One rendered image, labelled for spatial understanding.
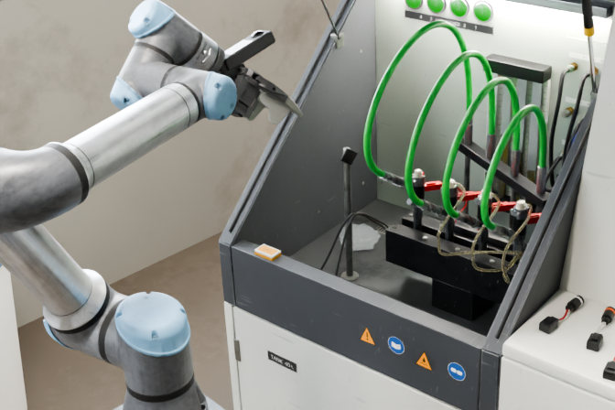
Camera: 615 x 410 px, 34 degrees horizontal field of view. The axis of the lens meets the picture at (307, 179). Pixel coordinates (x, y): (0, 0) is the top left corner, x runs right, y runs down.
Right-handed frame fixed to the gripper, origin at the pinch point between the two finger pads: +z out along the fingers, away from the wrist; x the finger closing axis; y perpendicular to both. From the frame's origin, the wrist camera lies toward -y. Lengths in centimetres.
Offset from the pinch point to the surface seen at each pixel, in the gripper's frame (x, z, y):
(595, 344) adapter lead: 52, 45, 17
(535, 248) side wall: 37, 38, 4
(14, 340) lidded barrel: -127, 36, 70
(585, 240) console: 40, 47, -2
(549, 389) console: 47, 44, 27
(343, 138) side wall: -30, 38, -12
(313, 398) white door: -11, 48, 46
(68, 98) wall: -168, 30, -7
